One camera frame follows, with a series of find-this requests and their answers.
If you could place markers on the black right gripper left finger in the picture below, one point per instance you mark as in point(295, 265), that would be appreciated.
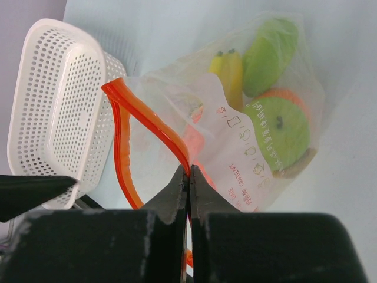
point(98, 245)

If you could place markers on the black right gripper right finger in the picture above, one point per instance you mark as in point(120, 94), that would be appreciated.
point(232, 246)

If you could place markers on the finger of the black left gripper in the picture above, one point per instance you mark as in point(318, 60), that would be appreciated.
point(20, 194)

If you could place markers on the fake green apple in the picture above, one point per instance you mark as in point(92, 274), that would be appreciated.
point(281, 128)

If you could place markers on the clear zip top bag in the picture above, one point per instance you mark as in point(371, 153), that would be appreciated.
point(149, 114)

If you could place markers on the fake orange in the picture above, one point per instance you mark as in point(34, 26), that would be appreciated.
point(290, 96)

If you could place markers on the fake green leaf vegetable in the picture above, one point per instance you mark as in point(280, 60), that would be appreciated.
point(269, 55)

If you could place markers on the white perforated plastic basket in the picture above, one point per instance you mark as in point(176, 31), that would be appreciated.
point(62, 122)

